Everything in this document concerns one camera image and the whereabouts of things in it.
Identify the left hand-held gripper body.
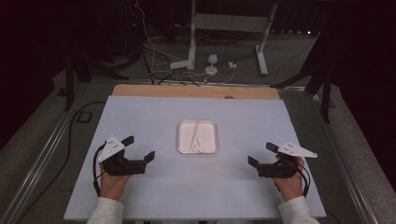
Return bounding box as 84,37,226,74
97,134,148,177

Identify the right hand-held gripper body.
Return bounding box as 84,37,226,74
256,142,318,179

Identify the white rectangular tray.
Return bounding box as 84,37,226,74
177,119,219,155

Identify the person's right hand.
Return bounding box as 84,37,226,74
273,156,305,202

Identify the person's left hand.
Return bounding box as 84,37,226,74
99,163,132,202

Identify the pale table cover sheet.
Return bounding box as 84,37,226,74
64,94,327,222

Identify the black tripod stand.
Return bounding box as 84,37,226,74
270,34,333,124
63,46,130,112

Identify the white power strip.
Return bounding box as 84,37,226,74
169,59,194,70

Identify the white round desk lamp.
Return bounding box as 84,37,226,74
205,53,219,77

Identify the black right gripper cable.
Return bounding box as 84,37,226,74
291,161,312,198

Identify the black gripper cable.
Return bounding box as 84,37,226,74
92,142,107,198
291,161,312,198

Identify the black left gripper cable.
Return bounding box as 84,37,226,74
92,142,107,198

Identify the black floor cable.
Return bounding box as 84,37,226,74
17,100,107,223

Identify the metal floor rail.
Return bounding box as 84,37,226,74
306,90,379,224
0,81,92,224

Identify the white cable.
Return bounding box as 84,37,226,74
135,0,182,63

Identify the white metal desk frame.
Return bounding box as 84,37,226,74
186,0,278,77

